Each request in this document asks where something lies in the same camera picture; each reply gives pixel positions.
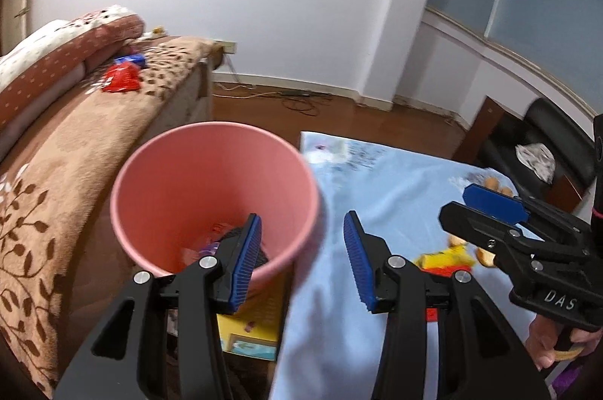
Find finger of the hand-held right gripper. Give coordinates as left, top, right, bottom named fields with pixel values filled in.
left=462, top=183, right=594, bottom=247
left=439, top=201, right=526, bottom=262

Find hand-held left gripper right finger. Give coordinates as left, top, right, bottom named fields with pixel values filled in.
left=343, top=210, right=551, bottom=400

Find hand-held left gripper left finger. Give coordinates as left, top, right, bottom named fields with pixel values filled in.
left=54, top=213, right=263, bottom=400

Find black foam net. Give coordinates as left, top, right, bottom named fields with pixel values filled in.
left=221, top=226, right=270, bottom=270

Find pink plastic bucket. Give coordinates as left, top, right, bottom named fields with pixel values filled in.
left=110, top=122, right=323, bottom=292

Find person's right hand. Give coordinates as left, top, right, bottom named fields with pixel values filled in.
left=525, top=316, right=603, bottom=375

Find yellow printed box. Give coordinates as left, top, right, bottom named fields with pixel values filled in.
left=217, top=273, right=288, bottom=358

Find white patterned cloth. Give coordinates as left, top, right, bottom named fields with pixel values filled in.
left=515, top=143, right=557, bottom=183

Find light blue floral tablecloth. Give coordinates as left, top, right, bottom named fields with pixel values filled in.
left=268, top=131, right=589, bottom=400

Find black leather armchair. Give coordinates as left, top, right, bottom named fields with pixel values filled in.
left=452, top=96, right=597, bottom=212

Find brown patterned sofa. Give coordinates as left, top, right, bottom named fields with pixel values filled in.
left=0, top=35, right=222, bottom=396

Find red snack packet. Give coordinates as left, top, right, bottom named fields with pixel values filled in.
left=101, top=62, right=142, bottom=93

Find polka dot quilt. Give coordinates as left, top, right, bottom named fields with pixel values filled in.
left=0, top=5, right=144, bottom=128

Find tangled floor cables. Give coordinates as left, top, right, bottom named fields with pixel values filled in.
left=214, top=52, right=335, bottom=116

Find wooden bed frame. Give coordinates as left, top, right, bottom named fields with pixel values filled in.
left=181, top=52, right=222, bottom=132

